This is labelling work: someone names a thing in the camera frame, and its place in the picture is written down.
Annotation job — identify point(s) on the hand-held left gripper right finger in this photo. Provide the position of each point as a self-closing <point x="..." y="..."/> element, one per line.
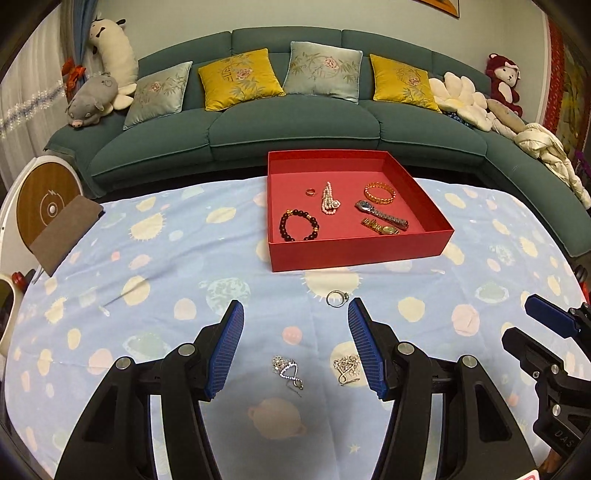
<point x="367" y="350"/>

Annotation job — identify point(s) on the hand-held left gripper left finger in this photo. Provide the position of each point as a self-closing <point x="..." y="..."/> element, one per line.
<point x="226" y="350"/>

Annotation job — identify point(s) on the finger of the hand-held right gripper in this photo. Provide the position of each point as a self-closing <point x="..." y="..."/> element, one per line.
<point x="551" y="314"/>
<point x="521" y="346"/>

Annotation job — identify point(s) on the silver crown brooch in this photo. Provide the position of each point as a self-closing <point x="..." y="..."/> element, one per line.
<point x="279" y="362"/>

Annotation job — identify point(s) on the red cardboard box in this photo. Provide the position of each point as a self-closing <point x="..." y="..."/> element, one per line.
<point x="323" y="256"/>

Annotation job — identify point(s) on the gold wristwatch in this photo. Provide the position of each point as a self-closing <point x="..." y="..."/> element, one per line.
<point x="390" y="230"/>

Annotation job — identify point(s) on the silver wristwatch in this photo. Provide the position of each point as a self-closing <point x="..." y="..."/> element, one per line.
<point x="364" y="206"/>

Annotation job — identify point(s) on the gold bangle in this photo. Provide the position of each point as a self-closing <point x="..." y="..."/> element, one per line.
<point x="390" y="196"/>

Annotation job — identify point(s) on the blue planet-print tablecloth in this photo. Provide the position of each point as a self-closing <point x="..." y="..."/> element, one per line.
<point x="184" y="258"/>

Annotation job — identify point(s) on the cream crumpled blanket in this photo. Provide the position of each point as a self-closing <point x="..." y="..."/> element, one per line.
<point x="549" y="147"/>

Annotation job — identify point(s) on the brown cloth pad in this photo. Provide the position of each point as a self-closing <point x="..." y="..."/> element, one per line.
<point x="64" y="233"/>

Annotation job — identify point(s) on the tan plush pillow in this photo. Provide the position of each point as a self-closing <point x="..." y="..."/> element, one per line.
<point x="505" y="115"/>

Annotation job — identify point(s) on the small red knob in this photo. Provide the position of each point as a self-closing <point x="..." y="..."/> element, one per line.
<point x="18" y="278"/>

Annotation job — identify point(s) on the white device with dark oval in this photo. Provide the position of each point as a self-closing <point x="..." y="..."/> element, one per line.
<point x="7" y="304"/>

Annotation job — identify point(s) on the green sofa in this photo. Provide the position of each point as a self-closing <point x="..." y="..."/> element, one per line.
<point x="286" y="124"/>

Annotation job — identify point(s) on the cream flower-shaped cushion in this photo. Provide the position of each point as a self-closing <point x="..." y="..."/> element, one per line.
<point x="461" y="97"/>

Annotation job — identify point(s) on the red monkey plush toy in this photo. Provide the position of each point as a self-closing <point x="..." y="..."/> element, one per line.
<point x="505" y="83"/>

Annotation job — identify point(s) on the white machine with wooden disc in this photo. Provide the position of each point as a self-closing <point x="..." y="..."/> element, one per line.
<point x="46" y="194"/>

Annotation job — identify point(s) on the grey-green embroidered cushion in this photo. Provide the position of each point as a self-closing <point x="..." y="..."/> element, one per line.
<point x="323" y="69"/>
<point x="159" y="94"/>

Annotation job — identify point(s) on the yellow embroidered cushion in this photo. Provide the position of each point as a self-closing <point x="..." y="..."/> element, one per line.
<point x="238" y="78"/>
<point x="404" y="83"/>

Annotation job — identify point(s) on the grey pig plush toy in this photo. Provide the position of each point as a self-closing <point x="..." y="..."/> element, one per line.
<point x="92" y="99"/>

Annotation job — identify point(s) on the long white plush toy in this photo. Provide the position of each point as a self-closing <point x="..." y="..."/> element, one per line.
<point x="115" y="55"/>

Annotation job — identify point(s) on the red bow curtain tieback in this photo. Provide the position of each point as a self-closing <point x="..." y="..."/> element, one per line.
<point x="74" y="74"/>

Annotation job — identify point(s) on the white sheer curtain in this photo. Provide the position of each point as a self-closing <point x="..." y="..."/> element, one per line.
<point x="27" y="101"/>

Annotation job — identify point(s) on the red wall hanging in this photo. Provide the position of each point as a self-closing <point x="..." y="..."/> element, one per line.
<point x="561" y="78"/>

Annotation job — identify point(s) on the orange framed wall picture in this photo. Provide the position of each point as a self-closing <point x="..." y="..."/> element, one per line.
<point x="438" y="5"/>

